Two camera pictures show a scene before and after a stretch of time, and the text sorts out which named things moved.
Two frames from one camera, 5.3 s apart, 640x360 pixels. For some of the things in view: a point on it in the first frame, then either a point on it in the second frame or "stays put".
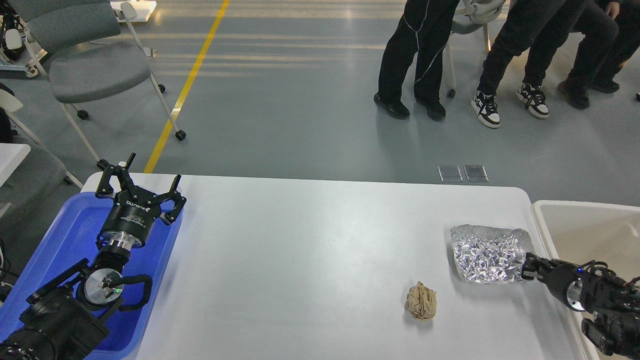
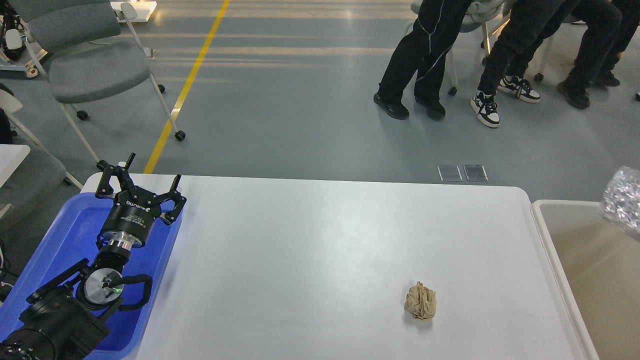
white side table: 11,156 stays put
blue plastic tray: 70,236 stays put
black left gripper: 134,211 stays put
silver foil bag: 485,254 → 621,198
